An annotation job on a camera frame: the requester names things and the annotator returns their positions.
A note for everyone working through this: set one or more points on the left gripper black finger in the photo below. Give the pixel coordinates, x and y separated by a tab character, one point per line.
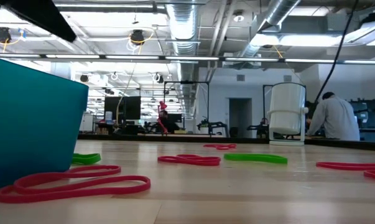
41	15

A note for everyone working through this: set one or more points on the teal plastic bin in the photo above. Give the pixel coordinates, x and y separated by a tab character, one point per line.
35	124

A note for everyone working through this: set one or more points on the green rubber band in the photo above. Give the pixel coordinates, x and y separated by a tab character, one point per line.
87	159
268	159

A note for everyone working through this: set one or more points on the black background robot arm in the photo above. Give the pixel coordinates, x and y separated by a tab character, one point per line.
216	124

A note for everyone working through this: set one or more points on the white canister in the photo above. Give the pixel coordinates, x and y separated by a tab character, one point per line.
108	115

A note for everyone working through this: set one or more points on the black monitor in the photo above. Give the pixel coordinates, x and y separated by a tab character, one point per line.
131	107

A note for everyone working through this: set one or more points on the large red rubber band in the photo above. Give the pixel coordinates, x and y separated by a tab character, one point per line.
128	178

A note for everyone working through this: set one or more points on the white cylindrical container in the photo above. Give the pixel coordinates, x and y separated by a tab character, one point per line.
286	109

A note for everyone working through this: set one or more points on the person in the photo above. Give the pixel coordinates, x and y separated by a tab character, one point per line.
336	118

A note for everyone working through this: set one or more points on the black equipment rack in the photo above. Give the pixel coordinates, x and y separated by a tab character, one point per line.
370	109

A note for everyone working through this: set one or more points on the silver ribbed ventilation duct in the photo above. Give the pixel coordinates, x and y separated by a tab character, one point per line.
184	25

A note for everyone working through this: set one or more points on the black metal frame stand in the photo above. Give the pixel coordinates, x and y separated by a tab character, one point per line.
187	82

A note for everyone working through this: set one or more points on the black aluminium table frame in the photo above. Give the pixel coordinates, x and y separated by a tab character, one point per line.
174	137

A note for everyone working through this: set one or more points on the silver slanted ventilation duct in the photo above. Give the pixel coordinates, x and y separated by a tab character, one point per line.
280	9

